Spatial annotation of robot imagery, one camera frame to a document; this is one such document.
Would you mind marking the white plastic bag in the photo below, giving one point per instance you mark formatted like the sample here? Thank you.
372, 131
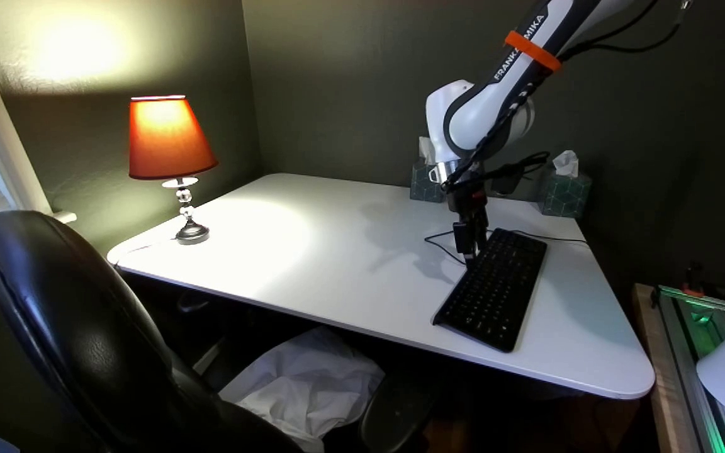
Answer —
302, 387

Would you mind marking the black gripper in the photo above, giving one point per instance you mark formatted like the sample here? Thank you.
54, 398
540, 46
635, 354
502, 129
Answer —
470, 202

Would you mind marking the black computer keyboard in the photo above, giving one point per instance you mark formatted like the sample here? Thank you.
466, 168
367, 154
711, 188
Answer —
492, 290

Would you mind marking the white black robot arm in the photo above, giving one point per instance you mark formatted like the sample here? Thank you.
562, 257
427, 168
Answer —
479, 114

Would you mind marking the teal tissue box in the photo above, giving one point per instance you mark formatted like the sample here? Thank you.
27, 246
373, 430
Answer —
567, 197

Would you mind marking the green lit metal rail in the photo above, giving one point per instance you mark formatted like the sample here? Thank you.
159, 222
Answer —
699, 379

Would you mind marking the black office chair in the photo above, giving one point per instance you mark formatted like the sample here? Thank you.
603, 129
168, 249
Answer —
87, 337

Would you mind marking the orange shade table lamp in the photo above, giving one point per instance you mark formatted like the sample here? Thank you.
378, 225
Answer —
168, 139

